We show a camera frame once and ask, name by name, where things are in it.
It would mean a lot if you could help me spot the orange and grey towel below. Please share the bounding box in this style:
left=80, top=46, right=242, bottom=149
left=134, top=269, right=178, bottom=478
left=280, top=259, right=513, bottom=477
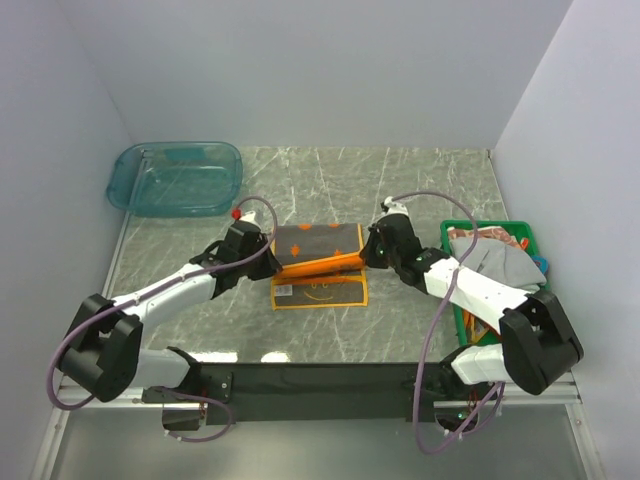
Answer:
left=271, top=223, right=369, bottom=310

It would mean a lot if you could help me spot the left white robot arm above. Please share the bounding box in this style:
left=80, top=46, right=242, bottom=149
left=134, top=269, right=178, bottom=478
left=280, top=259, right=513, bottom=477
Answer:
left=47, top=220, right=281, bottom=402

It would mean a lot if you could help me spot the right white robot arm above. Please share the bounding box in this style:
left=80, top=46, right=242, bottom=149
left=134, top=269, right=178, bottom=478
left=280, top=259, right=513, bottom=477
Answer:
left=360, top=213, right=584, bottom=399

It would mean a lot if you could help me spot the brown patterned towel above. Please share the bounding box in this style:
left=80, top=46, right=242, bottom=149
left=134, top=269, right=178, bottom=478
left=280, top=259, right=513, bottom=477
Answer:
left=447, top=225, right=520, bottom=248

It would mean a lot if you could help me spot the teal transparent plastic bin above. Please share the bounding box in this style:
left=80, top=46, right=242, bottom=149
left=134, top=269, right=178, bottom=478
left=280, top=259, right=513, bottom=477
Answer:
left=106, top=142, right=243, bottom=218

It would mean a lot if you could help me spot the red and blue cloth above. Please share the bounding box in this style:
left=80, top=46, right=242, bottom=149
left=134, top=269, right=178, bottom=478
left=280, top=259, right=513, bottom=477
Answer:
left=519, top=237, right=549, bottom=275

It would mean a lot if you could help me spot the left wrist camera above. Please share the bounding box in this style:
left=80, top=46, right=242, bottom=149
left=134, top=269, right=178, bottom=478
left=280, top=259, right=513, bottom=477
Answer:
left=231, top=208, right=262, bottom=228

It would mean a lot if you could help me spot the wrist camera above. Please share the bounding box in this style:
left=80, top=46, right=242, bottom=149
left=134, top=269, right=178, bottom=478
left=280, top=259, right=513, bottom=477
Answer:
left=231, top=208, right=262, bottom=228
left=380, top=196, right=409, bottom=218

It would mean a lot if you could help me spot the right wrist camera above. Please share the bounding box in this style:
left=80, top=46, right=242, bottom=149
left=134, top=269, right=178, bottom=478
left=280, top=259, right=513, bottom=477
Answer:
left=380, top=196, right=409, bottom=218

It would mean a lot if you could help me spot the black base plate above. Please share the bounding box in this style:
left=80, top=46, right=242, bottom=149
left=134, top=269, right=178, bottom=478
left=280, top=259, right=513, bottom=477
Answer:
left=142, top=362, right=471, bottom=431

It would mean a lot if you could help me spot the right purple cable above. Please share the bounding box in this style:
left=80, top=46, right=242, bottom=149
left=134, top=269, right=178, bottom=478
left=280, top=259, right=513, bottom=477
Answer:
left=389, top=192, right=506, bottom=455

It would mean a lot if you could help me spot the aluminium rail frame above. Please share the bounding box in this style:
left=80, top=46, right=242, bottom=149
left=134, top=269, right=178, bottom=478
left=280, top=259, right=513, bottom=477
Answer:
left=29, top=367, right=596, bottom=480

